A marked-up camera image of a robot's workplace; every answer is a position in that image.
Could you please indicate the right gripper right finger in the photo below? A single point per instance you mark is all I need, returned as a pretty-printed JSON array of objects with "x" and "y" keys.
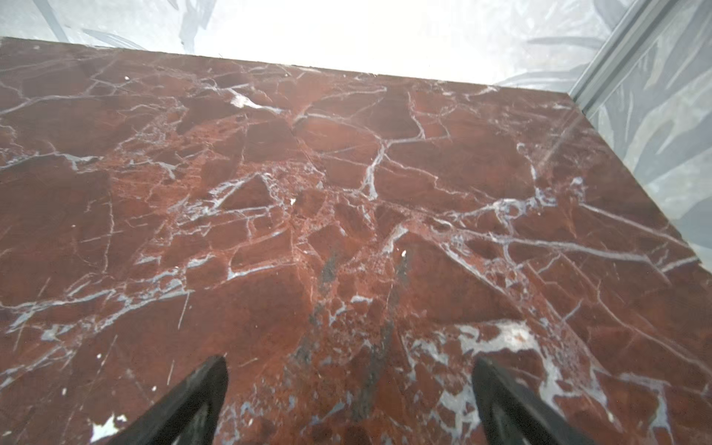
[{"x": 510, "y": 413}]

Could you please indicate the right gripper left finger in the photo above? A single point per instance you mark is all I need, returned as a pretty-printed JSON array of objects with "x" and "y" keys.
[{"x": 188, "y": 414}]

